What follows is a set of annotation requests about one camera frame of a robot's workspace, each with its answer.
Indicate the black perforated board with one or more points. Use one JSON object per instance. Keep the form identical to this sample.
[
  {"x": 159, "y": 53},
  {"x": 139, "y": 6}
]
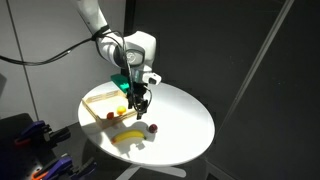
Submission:
[{"x": 13, "y": 153}]

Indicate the yellow banana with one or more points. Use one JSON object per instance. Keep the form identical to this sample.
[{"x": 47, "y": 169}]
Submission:
[{"x": 128, "y": 135}]

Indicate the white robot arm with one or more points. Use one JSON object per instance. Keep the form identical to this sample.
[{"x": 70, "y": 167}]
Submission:
[{"x": 113, "y": 36}]

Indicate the white table base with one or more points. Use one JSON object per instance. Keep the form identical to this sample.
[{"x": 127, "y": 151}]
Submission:
[{"x": 156, "y": 170}]

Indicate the purple spring clamp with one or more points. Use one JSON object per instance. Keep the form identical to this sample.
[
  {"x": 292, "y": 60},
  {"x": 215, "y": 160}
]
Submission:
[
  {"x": 61, "y": 166},
  {"x": 36, "y": 131}
]

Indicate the red-orange round toy fruit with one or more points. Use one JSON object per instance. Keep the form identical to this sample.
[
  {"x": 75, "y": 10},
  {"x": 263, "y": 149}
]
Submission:
[{"x": 110, "y": 115}]

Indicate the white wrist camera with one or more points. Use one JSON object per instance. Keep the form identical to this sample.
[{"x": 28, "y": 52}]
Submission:
[{"x": 151, "y": 78}]

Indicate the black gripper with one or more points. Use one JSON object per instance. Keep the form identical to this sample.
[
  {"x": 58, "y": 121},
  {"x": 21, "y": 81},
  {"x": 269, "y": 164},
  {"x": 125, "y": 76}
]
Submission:
[{"x": 137, "y": 86}]

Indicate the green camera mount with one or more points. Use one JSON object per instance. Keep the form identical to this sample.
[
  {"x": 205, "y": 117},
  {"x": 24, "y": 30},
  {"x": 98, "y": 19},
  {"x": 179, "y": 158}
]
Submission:
[{"x": 120, "y": 82}]

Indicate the light wooden tray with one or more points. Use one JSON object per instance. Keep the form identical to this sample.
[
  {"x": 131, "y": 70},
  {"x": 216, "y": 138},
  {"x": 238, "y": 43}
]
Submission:
[{"x": 101, "y": 103}]

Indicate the dark red toy plum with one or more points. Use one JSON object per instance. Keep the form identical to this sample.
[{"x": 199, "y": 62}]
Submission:
[{"x": 153, "y": 128}]

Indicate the yellow round toy fruit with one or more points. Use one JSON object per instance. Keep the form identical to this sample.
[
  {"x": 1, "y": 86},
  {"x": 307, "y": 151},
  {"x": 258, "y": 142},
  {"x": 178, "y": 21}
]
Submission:
[{"x": 121, "y": 109}]

